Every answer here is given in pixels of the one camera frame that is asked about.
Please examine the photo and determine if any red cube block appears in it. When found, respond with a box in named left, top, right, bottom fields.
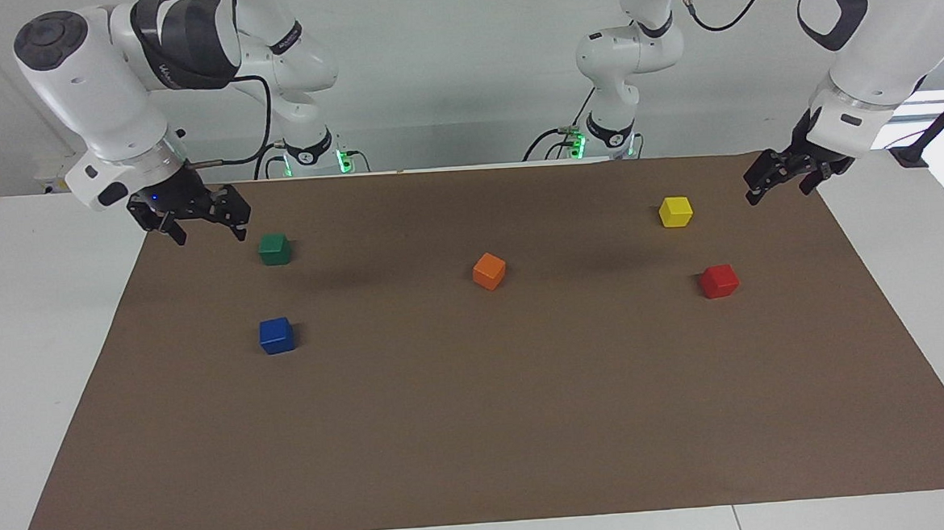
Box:
left=698, top=263, right=741, bottom=300

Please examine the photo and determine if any black left base cable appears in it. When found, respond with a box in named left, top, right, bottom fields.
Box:
left=520, top=87, right=600, bottom=163

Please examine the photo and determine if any green cube block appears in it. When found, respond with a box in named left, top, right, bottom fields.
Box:
left=258, top=232, right=293, bottom=267

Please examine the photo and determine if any yellow cube block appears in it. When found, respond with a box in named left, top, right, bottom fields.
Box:
left=658, top=195, right=695, bottom=229

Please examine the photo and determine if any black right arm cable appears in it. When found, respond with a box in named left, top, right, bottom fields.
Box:
left=187, top=72, right=276, bottom=169

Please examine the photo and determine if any black right base cable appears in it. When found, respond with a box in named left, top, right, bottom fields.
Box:
left=253, top=141, right=290, bottom=180

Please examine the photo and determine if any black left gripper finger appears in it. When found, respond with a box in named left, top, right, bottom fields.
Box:
left=798, top=164, right=841, bottom=196
left=742, top=149, right=799, bottom=206

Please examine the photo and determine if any black base cable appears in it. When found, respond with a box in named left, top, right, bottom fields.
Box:
left=253, top=141, right=290, bottom=180
left=520, top=87, right=600, bottom=163

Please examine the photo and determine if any white wall socket strip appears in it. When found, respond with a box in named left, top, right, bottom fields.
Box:
left=34, top=152, right=86, bottom=196

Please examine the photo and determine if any blue cube block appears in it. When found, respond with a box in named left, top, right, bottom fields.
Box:
left=258, top=316, right=296, bottom=356

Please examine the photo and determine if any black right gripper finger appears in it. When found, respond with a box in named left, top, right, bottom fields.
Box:
left=150, top=211, right=189, bottom=248
left=209, top=183, right=253, bottom=244

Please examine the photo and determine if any brown table mat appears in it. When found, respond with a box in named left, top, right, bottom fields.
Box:
left=0, top=142, right=944, bottom=530

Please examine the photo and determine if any orange cube block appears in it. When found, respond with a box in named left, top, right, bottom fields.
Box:
left=471, top=251, right=508, bottom=291

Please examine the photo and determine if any black slanted stand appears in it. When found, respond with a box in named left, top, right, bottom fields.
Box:
left=887, top=79, right=944, bottom=169

